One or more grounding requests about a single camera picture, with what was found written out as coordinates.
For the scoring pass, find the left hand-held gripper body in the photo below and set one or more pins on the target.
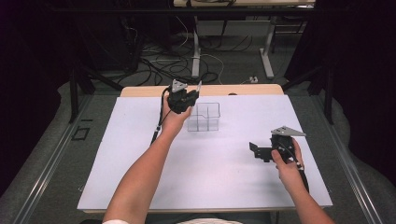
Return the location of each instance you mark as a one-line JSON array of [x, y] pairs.
[[179, 99]]

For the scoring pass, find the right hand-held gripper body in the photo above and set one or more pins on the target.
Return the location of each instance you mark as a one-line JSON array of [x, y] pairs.
[[285, 144]]

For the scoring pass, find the clear plastic pen organizer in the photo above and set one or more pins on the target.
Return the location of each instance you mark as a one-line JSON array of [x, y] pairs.
[[204, 117]]

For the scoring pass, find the person's left hand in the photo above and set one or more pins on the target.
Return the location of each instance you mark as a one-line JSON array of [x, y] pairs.
[[174, 121]]

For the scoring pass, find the person's right hand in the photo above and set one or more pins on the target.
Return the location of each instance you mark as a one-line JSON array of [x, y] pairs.
[[289, 172]]

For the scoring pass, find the wooden table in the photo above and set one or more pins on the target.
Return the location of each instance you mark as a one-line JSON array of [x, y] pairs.
[[218, 90]]

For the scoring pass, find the white-legged background desk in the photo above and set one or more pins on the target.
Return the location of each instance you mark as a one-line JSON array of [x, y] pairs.
[[195, 56]]

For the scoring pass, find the white table sheet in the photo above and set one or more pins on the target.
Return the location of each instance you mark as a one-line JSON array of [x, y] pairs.
[[224, 174]]

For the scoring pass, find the white floor plug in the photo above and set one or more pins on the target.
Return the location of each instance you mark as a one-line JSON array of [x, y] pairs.
[[253, 79]]

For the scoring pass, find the black metal stand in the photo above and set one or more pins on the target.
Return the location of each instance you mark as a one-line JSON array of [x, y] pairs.
[[74, 93], [327, 93]]

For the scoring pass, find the person's white shirt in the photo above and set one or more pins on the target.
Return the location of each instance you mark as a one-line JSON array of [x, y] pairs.
[[211, 221]]

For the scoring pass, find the aluminium floor rail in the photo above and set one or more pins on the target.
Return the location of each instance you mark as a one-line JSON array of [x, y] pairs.
[[348, 168], [46, 168]]

